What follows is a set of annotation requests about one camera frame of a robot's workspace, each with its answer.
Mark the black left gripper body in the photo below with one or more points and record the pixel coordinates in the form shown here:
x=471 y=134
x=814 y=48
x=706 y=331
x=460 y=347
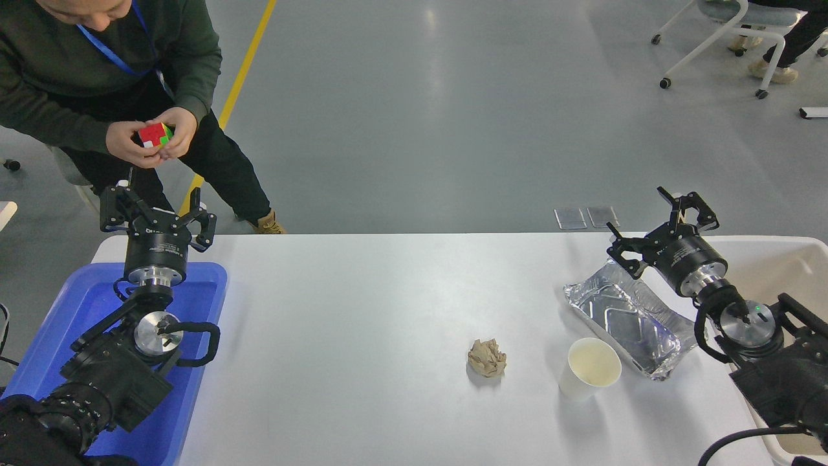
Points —
x=157 y=249

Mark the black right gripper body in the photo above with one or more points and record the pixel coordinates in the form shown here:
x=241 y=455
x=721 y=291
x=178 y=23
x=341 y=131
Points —
x=691 y=262

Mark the colourful puzzle cube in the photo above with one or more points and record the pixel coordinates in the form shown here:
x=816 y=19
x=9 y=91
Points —
x=154 y=134

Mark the white paper cup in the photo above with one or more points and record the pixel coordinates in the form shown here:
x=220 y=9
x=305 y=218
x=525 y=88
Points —
x=592 y=366

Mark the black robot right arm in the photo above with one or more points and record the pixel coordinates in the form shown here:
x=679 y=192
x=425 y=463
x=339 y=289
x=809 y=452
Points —
x=776 y=382

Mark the person's right hand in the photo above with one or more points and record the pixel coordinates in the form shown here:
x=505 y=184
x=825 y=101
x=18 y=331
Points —
x=124 y=144

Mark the person's left hand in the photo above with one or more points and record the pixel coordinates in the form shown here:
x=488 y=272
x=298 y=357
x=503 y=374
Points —
x=184 y=129

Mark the metal floor plate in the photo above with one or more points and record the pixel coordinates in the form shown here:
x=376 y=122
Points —
x=570 y=218
x=603 y=217

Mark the silver foil tray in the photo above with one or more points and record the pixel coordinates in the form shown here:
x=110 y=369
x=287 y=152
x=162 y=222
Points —
x=627 y=323

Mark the large pale plastic bin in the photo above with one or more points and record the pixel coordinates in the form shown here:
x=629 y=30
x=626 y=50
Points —
x=776 y=265

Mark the blue plastic tray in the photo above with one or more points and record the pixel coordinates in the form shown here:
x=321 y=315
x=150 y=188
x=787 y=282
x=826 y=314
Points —
x=71 y=304

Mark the white board corner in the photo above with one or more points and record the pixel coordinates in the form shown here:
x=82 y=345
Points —
x=5 y=213

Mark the white bar on floor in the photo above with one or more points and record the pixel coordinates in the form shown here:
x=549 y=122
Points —
x=814 y=112

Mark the crumpled tan paper ball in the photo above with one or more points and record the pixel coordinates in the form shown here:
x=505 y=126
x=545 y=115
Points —
x=487 y=358

